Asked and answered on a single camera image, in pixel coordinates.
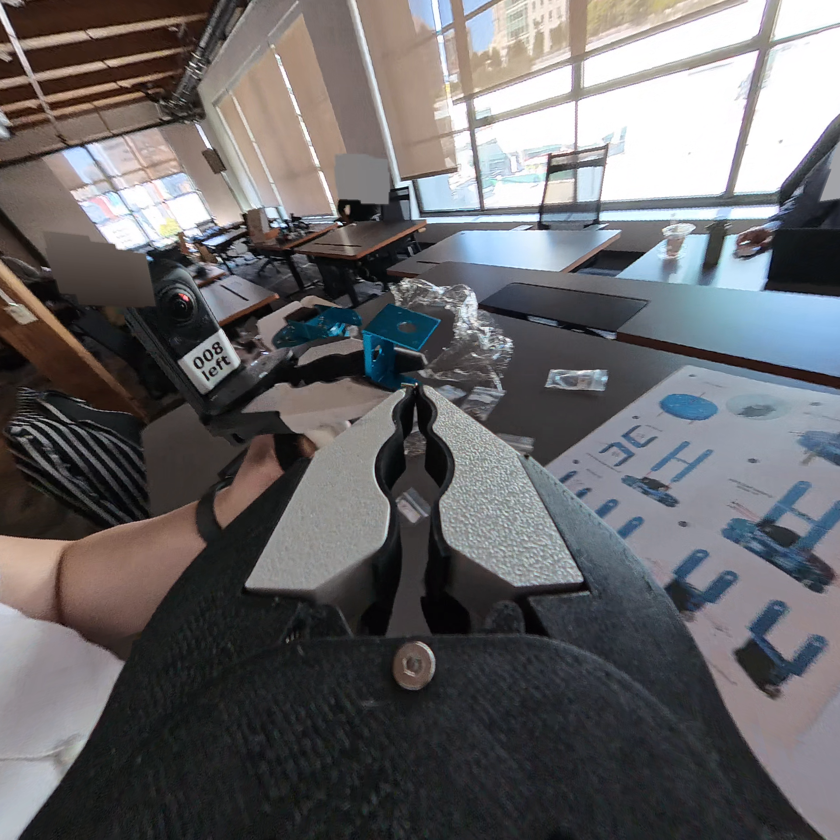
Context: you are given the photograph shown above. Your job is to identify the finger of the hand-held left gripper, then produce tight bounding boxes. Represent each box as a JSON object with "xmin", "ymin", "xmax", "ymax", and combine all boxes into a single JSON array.
[
  {"xmin": 289, "ymin": 340, "xmax": 429, "ymax": 389},
  {"xmin": 239, "ymin": 377, "xmax": 398, "ymax": 437}
]

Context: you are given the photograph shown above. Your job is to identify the small clear bag dark parts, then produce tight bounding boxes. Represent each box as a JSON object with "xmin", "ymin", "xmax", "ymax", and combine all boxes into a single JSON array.
[{"xmin": 546, "ymin": 367, "xmax": 610, "ymax": 395}]

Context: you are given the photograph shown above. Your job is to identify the person's white shirt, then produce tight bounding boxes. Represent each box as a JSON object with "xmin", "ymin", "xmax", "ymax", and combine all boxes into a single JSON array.
[{"xmin": 0, "ymin": 600, "xmax": 126, "ymax": 840}]

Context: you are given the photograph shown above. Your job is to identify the person's left hand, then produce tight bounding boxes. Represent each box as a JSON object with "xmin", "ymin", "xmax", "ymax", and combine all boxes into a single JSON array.
[{"xmin": 217, "ymin": 430, "xmax": 317, "ymax": 526}]

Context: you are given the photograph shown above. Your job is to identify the black mesh office chair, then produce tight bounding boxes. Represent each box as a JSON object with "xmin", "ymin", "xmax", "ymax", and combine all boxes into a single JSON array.
[{"xmin": 537, "ymin": 146, "xmax": 610, "ymax": 231}]

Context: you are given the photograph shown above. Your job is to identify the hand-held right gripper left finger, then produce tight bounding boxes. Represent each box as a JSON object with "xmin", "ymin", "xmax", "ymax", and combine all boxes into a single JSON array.
[{"xmin": 244, "ymin": 388, "xmax": 417, "ymax": 634}]

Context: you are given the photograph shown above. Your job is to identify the wooden post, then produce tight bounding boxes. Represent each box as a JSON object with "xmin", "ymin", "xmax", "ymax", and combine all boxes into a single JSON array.
[{"xmin": 0, "ymin": 262, "xmax": 149, "ymax": 422}]

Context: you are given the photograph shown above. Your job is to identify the beige roller window shade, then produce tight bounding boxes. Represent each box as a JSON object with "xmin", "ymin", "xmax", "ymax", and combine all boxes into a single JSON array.
[
  {"xmin": 217, "ymin": 14, "xmax": 347, "ymax": 219},
  {"xmin": 354, "ymin": 0, "xmax": 460, "ymax": 182}
]

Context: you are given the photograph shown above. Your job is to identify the crumpled clear plastic wrap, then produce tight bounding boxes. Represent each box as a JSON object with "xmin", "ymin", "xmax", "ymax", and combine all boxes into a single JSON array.
[{"xmin": 387, "ymin": 276, "xmax": 517, "ymax": 396}]

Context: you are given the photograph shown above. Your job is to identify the black desk cable cover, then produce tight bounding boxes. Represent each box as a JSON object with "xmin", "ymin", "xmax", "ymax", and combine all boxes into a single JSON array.
[{"xmin": 479, "ymin": 282, "xmax": 650, "ymax": 335}]

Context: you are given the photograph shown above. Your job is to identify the black white striped cloth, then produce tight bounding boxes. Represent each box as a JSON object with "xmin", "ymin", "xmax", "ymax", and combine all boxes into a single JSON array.
[{"xmin": 3, "ymin": 387, "xmax": 152, "ymax": 530}]

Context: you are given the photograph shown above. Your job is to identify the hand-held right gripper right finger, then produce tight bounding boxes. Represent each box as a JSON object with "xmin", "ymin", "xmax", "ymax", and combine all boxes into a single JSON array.
[{"xmin": 419, "ymin": 386, "xmax": 586, "ymax": 634}]

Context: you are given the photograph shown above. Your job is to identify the black wrist band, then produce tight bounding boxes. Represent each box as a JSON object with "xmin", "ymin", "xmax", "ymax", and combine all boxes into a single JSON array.
[{"xmin": 196, "ymin": 478, "xmax": 238, "ymax": 546}]

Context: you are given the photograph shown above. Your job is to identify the metal ceiling pipes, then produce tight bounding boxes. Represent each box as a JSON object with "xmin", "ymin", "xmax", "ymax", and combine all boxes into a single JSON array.
[{"xmin": 157, "ymin": 0, "xmax": 248, "ymax": 123}]

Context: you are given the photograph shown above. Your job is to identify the person's left forearm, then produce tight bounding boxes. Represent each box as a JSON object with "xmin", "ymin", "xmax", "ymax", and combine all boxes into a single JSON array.
[{"xmin": 0, "ymin": 499, "xmax": 221, "ymax": 647}]

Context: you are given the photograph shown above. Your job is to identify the blue perforated metal bracket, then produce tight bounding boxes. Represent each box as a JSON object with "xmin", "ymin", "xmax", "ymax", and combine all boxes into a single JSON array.
[{"xmin": 272, "ymin": 307, "xmax": 363, "ymax": 349}]

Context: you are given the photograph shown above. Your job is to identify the white assembly instruction sheet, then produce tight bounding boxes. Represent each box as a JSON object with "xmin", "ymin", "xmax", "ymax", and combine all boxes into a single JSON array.
[{"xmin": 545, "ymin": 364, "xmax": 840, "ymax": 840}]

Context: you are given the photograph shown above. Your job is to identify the dark office desk wooden edge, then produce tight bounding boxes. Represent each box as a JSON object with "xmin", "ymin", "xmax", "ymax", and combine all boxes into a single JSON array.
[
  {"xmin": 387, "ymin": 228, "xmax": 623, "ymax": 280},
  {"xmin": 292, "ymin": 220, "xmax": 428, "ymax": 264},
  {"xmin": 197, "ymin": 274, "xmax": 280, "ymax": 326},
  {"xmin": 617, "ymin": 233, "xmax": 773, "ymax": 294}
]

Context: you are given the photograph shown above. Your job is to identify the blue metal U bracket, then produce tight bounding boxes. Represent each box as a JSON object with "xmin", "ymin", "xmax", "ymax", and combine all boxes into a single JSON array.
[{"xmin": 361, "ymin": 303, "xmax": 442, "ymax": 389}]

